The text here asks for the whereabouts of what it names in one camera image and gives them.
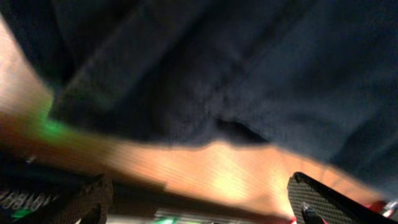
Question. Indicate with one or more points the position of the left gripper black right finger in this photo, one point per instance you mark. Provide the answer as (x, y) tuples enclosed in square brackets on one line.
[(314, 202)]

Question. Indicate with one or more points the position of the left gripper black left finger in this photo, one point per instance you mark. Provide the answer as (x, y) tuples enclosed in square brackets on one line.
[(89, 204)]

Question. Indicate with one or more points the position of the navy blue shorts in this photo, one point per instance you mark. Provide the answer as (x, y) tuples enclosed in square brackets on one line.
[(317, 77)]

